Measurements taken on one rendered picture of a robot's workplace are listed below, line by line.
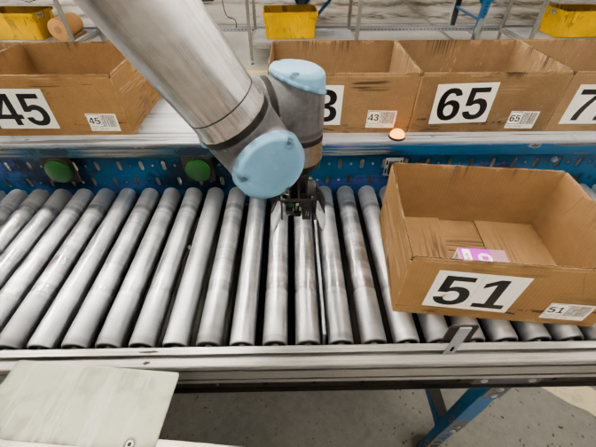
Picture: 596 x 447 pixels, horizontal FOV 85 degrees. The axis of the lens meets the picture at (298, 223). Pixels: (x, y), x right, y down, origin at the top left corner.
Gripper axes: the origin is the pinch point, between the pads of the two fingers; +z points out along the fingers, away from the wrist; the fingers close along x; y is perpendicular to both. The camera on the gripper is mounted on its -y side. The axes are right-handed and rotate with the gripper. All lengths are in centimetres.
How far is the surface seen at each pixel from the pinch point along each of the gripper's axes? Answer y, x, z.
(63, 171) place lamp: -21, -65, -2
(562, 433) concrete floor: 24, 94, 80
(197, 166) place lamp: -21.3, -27.7, -2.9
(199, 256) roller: 4.7, -23.4, 5.3
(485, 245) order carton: 3.1, 45.1, 3.9
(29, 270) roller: 8, -62, 6
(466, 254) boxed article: 9.6, 36.4, -0.1
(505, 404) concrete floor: 14, 78, 80
